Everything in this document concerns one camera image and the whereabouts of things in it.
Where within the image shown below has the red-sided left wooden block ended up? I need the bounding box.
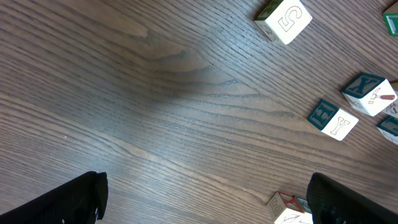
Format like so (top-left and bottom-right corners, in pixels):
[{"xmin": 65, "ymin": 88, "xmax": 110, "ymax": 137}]
[{"xmin": 266, "ymin": 191, "xmax": 313, "ymax": 224}]

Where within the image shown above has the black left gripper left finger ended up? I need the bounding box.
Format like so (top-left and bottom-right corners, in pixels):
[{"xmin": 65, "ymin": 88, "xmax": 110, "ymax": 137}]
[{"xmin": 1, "ymin": 171, "xmax": 108, "ymax": 224}]

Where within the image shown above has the plain wooden block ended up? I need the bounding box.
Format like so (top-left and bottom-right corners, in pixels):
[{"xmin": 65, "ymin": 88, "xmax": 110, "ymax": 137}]
[{"xmin": 307, "ymin": 99, "xmax": 359, "ymax": 141}]

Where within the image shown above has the green R wooden block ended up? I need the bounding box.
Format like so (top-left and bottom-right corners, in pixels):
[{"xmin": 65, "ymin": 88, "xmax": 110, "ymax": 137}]
[{"xmin": 382, "ymin": 2, "xmax": 398, "ymax": 37}]

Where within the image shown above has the green-sided tilted wooden block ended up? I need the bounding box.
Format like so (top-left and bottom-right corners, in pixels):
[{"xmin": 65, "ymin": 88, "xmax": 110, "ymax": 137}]
[{"xmin": 382, "ymin": 81, "xmax": 398, "ymax": 118}]

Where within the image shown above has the yellow-sided wooden block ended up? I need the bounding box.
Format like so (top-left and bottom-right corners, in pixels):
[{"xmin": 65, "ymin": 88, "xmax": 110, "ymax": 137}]
[{"xmin": 377, "ymin": 116, "xmax": 398, "ymax": 144}]

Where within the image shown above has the wooden block red picture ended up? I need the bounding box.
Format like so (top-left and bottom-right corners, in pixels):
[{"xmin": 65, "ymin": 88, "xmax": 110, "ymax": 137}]
[{"xmin": 341, "ymin": 72, "xmax": 397, "ymax": 116}]

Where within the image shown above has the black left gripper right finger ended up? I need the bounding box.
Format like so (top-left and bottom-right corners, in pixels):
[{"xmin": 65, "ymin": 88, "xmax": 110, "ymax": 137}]
[{"xmin": 306, "ymin": 172, "xmax": 397, "ymax": 224}]

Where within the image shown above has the green B wooden block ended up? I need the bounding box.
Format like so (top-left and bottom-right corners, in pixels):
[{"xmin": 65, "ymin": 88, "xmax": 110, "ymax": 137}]
[{"xmin": 254, "ymin": 0, "xmax": 313, "ymax": 45}]

